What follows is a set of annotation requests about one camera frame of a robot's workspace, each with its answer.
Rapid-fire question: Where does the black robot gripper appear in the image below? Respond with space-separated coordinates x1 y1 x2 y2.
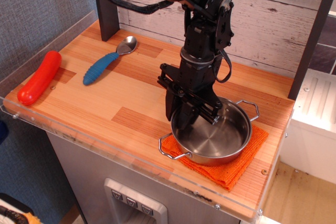
158 56 222 130

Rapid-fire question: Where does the stainless steel pot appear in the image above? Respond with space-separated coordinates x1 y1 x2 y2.
159 98 260 166

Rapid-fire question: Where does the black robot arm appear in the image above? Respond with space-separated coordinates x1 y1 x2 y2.
158 0 234 129

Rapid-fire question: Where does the orange folded cloth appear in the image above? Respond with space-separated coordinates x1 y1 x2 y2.
176 125 269 191

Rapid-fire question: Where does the grey toy fridge cabinet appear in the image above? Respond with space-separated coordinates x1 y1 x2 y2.
47 133 240 223

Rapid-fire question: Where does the white toy sink unit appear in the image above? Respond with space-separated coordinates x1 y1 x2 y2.
280 11 335 183

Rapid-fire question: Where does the red plastic sausage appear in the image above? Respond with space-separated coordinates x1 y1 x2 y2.
17 51 62 105

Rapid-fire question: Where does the clear acrylic edge guard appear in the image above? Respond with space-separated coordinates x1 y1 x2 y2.
1 12 294 223

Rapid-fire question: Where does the yellow object bottom left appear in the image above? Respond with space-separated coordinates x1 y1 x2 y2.
23 212 41 224

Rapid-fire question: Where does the blue handled metal spoon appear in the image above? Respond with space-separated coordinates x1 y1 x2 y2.
83 36 138 86

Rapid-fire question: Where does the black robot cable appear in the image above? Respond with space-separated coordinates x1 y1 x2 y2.
90 0 233 83

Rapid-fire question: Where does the dark left shelf post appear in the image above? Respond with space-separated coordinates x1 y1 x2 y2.
96 0 120 41

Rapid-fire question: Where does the dark shelf post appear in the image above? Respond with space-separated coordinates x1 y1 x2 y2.
96 0 120 41
288 0 333 100

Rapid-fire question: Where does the dark right shelf post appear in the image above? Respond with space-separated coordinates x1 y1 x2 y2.
288 0 333 100

